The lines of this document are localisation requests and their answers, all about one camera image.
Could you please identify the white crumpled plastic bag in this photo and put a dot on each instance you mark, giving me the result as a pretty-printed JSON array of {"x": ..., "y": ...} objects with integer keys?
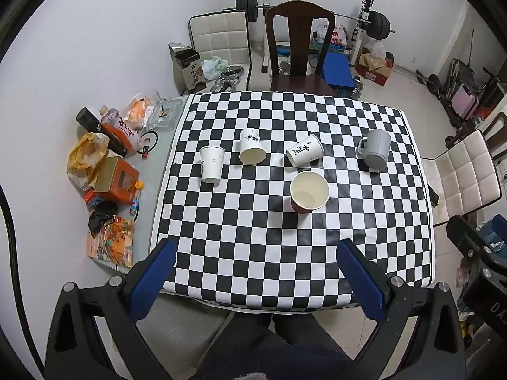
[{"x": 214, "y": 67}]

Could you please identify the white paper cup calligraphy print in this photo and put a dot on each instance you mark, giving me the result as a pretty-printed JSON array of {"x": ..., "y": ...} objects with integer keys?
[{"x": 305, "y": 150}]

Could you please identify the white paper cup bird print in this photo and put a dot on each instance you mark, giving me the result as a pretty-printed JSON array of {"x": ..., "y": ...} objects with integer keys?
[{"x": 212, "y": 164}]

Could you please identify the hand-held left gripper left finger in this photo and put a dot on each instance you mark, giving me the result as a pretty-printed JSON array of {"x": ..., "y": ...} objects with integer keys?
[{"x": 152, "y": 281}]

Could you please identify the black white checkered tablecloth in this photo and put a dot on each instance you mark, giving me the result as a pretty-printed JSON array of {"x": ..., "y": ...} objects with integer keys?
[{"x": 237, "y": 245}]

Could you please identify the small red box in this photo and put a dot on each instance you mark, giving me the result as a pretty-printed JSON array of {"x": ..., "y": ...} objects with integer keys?
[{"x": 91, "y": 198}]

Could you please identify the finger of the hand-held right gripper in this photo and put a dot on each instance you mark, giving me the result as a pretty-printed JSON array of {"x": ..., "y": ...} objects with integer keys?
[
  {"x": 495, "y": 231},
  {"x": 471, "y": 241}
]

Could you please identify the small candy packet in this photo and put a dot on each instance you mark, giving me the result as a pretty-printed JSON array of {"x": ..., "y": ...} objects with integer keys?
[{"x": 134, "y": 206}]

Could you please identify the dark wooden chair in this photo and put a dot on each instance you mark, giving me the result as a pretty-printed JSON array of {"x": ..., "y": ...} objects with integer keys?
[{"x": 299, "y": 27}]

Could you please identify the white padded chair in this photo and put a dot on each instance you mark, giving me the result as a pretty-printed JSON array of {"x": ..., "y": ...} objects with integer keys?
[
  {"x": 218, "y": 35},
  {"x": 463, "y": 174}
]

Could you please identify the red black bottle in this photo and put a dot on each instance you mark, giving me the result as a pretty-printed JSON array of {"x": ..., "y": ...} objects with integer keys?
[{"x": 115, "y": 135}]

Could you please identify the pink suitcase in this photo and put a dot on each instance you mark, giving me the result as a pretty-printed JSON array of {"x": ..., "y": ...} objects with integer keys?
[{"x": 464, "y": 101}]

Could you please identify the grey ribbed mug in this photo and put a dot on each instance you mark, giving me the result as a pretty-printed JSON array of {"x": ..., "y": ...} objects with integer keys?
[{"x": 374, "y": 148}]

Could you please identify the black flask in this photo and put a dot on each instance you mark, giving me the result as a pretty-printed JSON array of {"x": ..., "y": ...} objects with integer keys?
[{"x": 89, "y": 120}]

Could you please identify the barbell with black plates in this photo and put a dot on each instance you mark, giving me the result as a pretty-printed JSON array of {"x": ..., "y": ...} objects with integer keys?
[{"x": 380, "y": 23}]

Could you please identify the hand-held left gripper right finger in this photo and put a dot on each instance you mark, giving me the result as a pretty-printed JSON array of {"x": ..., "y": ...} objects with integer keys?
[{"x": 362, "y": 281}]

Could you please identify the yellow plastic bag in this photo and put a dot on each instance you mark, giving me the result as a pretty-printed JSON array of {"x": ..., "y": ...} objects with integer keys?
[{"x": 85, "y": 158}]

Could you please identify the orange snack bag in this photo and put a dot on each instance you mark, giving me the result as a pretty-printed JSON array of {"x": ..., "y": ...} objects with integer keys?
[{"x": 138, "y": 111}]

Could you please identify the white paper cup leaf print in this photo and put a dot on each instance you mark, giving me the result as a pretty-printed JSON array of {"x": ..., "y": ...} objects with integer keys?
[{"x": 251, "y": 146}]

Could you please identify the red paper cup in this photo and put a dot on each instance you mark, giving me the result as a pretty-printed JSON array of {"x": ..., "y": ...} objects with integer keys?
[{"x": 309, "y": 192}]

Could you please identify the black dumbbell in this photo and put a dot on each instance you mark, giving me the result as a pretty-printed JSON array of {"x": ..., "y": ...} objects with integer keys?
[{"x": 431, "y": 81}]

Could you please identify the red white plastic bag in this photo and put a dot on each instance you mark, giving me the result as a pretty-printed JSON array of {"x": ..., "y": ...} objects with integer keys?
[{"x": 336, "y": 35}]

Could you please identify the orange snack packet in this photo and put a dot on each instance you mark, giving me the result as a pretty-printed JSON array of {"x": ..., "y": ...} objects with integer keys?
[{"x": 113, "y": 241}]

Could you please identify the orange box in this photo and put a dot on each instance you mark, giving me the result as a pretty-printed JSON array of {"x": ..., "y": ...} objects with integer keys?
[{"x": 117, "y": 180}]

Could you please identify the red lighter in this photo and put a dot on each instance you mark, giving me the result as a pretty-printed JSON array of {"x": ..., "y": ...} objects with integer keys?
[{"x": 145, "y": 146}]

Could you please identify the black round lid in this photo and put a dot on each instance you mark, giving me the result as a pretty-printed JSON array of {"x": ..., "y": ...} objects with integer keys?
[{"x": 101, "y": 215}]

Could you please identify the black tea box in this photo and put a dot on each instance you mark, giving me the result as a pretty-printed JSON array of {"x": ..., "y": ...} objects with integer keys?
[{"x": 190, "y": 69}]

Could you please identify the blue bench pad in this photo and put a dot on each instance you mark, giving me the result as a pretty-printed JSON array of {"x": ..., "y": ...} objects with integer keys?
[{"x": 336, "y": 69}]

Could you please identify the cardboard box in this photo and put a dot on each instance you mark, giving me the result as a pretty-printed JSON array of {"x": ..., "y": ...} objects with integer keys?
[{"x": 374, "y": 73}]

